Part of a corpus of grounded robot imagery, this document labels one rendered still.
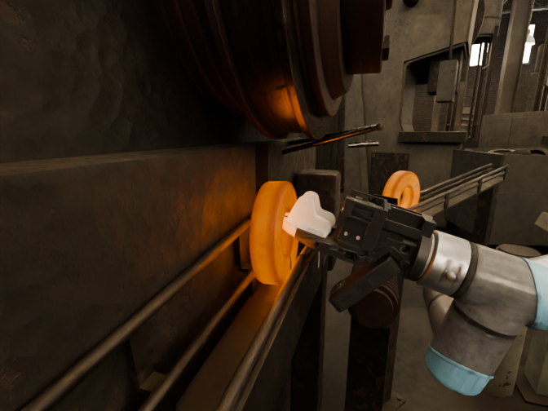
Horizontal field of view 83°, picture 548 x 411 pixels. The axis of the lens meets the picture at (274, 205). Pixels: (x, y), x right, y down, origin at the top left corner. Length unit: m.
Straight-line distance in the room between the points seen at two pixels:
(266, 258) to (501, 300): 0.28
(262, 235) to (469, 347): 0.29
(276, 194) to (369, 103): 2.86
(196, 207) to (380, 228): 0.22
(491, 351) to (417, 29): 2.96
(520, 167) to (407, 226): 2.22
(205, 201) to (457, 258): 0.31
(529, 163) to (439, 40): 1.25
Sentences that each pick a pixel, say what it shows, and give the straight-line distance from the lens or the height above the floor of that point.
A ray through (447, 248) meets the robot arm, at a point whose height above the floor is 0.76.
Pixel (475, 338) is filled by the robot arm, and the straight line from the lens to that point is 0.48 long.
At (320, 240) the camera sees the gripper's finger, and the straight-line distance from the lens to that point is 0.41.
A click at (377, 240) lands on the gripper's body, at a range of 0.43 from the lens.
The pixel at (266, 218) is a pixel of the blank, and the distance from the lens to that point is 0.39.
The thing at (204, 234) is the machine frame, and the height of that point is 0.77.
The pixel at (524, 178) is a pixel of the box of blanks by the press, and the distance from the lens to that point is 2.65.
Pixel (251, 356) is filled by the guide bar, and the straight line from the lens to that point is 0.31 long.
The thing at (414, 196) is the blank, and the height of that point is 0.70.
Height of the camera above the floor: 0.89
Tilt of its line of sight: 14 degrees down
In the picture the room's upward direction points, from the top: straight up
